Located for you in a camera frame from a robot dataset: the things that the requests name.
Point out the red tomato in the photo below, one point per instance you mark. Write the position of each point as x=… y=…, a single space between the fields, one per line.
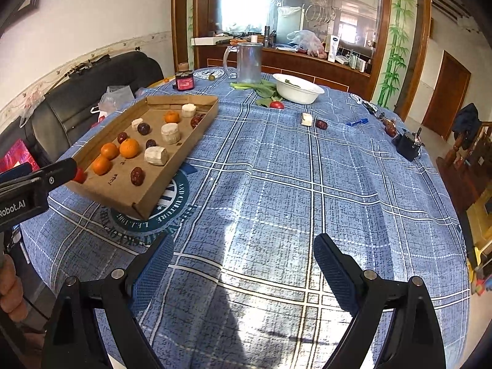
x=80 y=176
x=276 y=105

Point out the clear plastic pitcher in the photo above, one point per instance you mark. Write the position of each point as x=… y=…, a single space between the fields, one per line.
x=248 y=64

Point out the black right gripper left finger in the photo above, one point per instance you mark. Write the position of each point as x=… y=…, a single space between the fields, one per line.
x=73 y=338

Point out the white yam chunk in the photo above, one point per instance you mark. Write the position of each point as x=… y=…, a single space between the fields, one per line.
x=188 y=110
x=170 y=133
x=156 y=156

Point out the white yam chunk back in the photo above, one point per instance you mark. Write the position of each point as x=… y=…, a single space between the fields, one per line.
x=188 y=110

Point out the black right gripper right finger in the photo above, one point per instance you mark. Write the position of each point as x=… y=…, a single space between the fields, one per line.
x=414 y=338

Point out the black leather sofa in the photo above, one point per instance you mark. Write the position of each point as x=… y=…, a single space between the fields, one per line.
x=65 y=114

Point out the red tomato by greens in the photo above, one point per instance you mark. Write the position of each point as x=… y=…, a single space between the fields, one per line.
x=276 y=105

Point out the white yam chunk front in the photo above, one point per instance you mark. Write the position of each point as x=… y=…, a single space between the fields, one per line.
x=156 y=156

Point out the dark purple plum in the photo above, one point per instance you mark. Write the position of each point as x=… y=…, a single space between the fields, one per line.
x=144 y=128

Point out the red jujube at table edge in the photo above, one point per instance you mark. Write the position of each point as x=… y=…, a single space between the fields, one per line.
x=391 y=130

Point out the blue plaid tablecloth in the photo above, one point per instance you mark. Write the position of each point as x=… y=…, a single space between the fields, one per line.
x=243 y=289

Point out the brown wooden door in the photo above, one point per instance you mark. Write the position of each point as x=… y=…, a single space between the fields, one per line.
x=448 y=96

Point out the orange tangerine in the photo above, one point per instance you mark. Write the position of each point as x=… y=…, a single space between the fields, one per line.
x=129 y=148
x=172 y=117
x=109 y=150
x=101 y=165

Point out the wooden cabinet with mirror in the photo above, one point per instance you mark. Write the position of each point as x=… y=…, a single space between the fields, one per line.
x=373 y=48

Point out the red jar with lid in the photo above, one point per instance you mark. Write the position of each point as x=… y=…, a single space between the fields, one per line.
x=184 y=80

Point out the green leafy vegetable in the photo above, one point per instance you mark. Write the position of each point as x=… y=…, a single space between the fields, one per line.
x=265 y=90

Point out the black small container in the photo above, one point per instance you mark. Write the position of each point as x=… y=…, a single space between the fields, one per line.
x=408 y=144

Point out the white plastic bag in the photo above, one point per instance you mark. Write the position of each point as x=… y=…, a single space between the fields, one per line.
x=111 y=101

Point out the person left hand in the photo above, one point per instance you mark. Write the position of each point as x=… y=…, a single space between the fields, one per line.
x=12 y=302

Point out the large red jujube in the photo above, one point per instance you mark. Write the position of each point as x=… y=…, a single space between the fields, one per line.
x=137 y=176

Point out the white bowl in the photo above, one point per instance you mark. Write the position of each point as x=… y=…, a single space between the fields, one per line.
x=296 y=89

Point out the white yam piece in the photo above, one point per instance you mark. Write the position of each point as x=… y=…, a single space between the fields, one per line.
x=306 y=119

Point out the cardboard box tray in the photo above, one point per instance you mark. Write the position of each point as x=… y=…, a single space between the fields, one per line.
x=130 y=159

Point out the dark jacket on railing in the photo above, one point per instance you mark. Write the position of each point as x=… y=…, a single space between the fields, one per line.
x=467 y=123

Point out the blue pen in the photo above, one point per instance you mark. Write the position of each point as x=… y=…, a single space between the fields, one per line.
x=360 y=121

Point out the dark red jujube back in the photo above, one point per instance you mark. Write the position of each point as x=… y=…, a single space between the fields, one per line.
x=321 y=124

